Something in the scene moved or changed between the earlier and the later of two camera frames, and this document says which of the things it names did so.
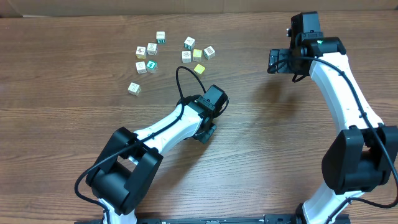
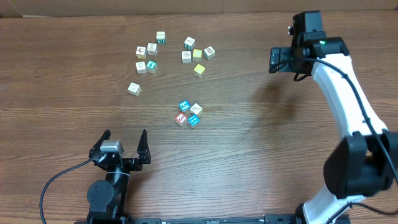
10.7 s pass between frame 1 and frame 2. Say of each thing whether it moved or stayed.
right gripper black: stayed
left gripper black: moved
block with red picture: stayed
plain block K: stayed
